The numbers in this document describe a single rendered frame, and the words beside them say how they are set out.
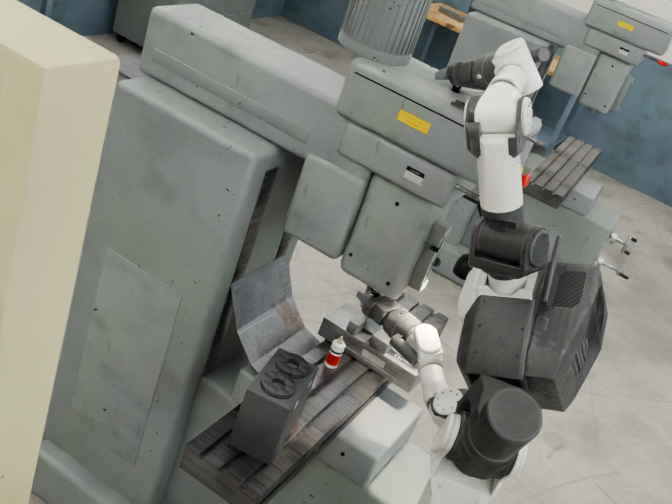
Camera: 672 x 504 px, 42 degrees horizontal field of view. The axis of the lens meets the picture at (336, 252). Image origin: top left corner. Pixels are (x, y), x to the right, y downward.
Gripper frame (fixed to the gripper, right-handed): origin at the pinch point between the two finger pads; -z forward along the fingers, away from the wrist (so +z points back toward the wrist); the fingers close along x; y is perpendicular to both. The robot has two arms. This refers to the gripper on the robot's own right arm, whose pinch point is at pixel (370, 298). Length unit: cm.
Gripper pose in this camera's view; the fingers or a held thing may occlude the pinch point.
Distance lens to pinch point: 251.3
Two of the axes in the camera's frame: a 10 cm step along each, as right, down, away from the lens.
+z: 6.0, 5.4, -5.9
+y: -3.1, 8.4, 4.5
